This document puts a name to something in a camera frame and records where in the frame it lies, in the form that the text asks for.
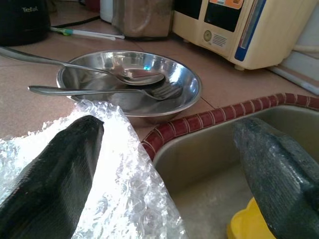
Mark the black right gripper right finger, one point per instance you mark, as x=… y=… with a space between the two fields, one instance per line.
x=279 y=174

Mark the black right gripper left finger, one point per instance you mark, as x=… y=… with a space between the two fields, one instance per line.
x=49 y=179

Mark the yellow plastic cup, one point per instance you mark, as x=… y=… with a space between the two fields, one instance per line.
x=244 y=221

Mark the steel kitchen sink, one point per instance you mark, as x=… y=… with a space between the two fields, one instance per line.
x=199 y=154

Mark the bubble wrap sheet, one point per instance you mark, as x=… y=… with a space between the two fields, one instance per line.
x=119 y=174

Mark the steel fork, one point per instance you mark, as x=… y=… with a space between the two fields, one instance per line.
x=87 y=91

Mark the white counter pipe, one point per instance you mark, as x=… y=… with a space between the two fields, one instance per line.
x=294 y=79

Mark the shallow steel bowl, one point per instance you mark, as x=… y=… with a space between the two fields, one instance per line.
x=149 y=104

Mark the steel spoon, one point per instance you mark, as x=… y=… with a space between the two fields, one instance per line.
x=139 y=79

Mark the cream water ionizer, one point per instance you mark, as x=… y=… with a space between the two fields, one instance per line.
x=224 y=37

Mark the white green tipped stick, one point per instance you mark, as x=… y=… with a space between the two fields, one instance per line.
x=99 y=37
x=112 y=35

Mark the black electric kettle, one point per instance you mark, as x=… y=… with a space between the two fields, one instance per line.
x=22 y=22

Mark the white plastic canister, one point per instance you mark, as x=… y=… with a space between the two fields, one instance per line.
x=106 y=11

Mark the red plastic container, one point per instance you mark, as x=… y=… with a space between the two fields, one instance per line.
x=93 y=5

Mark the brown powder glass jar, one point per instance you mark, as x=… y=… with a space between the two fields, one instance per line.
x=142 y=20

